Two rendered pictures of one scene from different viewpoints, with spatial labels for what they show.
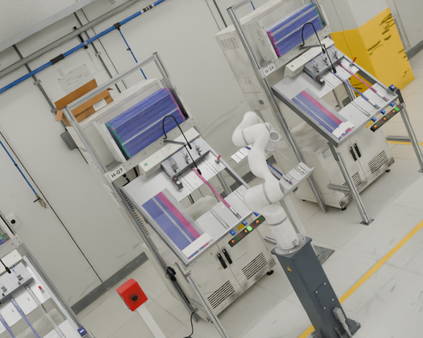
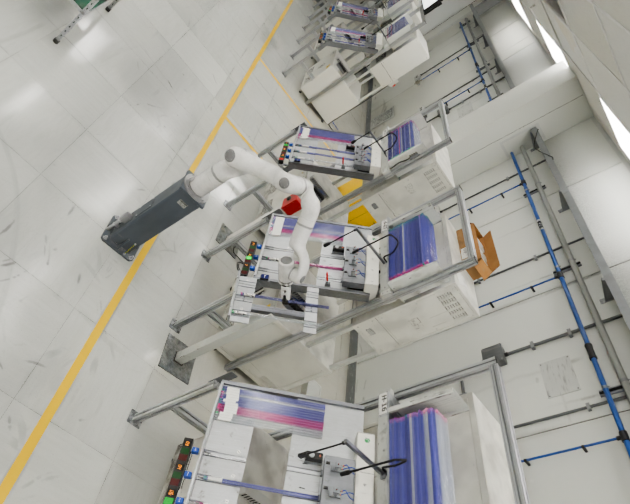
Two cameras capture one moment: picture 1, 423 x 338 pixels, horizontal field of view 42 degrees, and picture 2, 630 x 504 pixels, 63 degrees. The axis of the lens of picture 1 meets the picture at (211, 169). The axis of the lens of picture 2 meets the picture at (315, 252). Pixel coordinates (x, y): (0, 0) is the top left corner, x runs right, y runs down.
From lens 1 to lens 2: 4.16 m
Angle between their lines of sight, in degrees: 74
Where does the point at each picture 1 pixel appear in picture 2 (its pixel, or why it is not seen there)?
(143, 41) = (593, 480)
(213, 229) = (276, 241)
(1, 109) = (551, 300)
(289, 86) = (344, 424)
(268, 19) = (466, 463)
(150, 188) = (353, 240)
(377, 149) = not seen: outside the picture
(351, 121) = (225, 425)
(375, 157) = not seen: outside the picture
